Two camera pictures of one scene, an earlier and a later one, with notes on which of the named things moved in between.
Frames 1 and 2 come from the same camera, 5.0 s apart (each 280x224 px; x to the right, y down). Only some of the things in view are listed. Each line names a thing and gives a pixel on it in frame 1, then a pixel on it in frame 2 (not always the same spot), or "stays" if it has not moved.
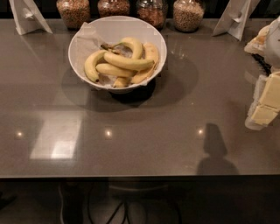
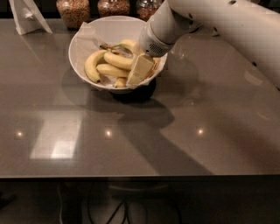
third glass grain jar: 154,12 stays
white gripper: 274,48 -> 152,41
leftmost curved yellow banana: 91,62 stays
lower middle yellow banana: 115,70 stays
